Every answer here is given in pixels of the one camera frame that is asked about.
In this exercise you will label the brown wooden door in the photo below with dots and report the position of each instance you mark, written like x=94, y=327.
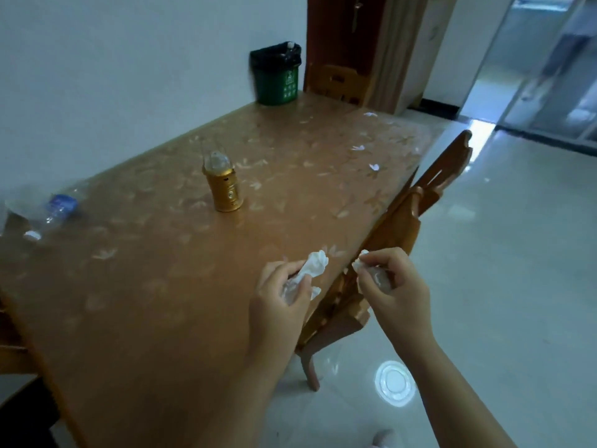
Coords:
x=359, y=37

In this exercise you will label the wooden chair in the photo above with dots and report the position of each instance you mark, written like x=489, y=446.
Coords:
x=336, y=83
x=14, y=349
x=396, y=223

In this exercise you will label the green trash bin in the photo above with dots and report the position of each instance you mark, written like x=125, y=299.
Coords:
x=278, y=81

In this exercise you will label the person's left hand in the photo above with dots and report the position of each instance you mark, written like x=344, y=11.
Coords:
x=273, y=317

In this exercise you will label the clear floral table cover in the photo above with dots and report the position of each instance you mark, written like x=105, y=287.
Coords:
x=186, y=247

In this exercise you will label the person's left forearm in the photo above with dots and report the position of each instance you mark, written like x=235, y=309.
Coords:
x=247, y=401

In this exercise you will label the clear plastic water bottle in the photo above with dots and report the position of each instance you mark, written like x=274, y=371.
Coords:
x=44, y=212

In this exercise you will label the gold can lantern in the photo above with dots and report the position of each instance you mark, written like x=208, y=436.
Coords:
x=225, y=188

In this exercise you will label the person's right hand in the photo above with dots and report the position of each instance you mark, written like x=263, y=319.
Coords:
x=401, y=307

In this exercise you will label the person's right thumb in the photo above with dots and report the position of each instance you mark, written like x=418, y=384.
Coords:
x=373, y=280

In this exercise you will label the person's shoe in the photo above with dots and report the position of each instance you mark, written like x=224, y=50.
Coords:
x=385, y=438

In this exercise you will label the person's right forearm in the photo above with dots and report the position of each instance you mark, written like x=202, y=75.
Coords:
x=452, y=396

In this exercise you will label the glass sliding door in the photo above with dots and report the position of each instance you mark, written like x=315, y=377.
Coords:
x=531, y=69

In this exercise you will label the wooden dining table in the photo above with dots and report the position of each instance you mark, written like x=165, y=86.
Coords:
x=51, y=382

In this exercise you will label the white tissue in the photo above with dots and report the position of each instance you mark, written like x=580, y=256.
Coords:
x=378, y=278
x=313, y=265

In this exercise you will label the person's left thumb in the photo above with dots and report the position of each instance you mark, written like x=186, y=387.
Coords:
x=304, y=290

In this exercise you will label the black bin bag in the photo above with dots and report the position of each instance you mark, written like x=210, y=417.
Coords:
x=273, y=55

